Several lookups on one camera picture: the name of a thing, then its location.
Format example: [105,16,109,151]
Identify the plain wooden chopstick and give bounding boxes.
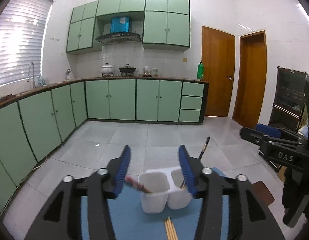
[168,217,178,240]
[164,219,171,240]

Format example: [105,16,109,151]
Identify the green lower kitchen cabinets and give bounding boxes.
[0,77,209,212]

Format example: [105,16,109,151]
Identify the green kitchen cabinets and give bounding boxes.
[67,0,191,54]
[0,77,209,212]

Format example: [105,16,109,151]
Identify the green upper kitchen cabinets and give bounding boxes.
[67,0,191,54]

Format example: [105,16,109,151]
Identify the dark brown chopstick in holder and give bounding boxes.
[125,176,152,194]

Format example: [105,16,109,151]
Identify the black chopstick in holder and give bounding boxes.
[198,137,211,160]

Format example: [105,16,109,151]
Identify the wooden door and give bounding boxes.
[202,26,235,117]
[233,30,267,128]

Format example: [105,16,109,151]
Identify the white double utensil holder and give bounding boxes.
[138,166,192,214]

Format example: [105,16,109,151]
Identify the black oven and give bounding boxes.
[268,66,308,132]

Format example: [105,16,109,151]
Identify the blue table cloth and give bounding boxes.
[81,166,229,239]

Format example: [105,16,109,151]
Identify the brown wooden chair seat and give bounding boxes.
[252,180,275,206]

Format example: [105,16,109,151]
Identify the green bottle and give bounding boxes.
[197,62,204,80]

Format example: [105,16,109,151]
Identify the black wok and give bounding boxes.
[119,63,136,76]

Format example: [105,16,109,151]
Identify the white pot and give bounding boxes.
[101,63,114,77]

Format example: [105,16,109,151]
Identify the chrome sink faucet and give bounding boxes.
[27,61,36,89]

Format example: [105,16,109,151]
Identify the black range hood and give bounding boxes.
[95,16,141,45]

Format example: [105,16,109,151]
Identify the window blinds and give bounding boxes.
[0,0,53,87]

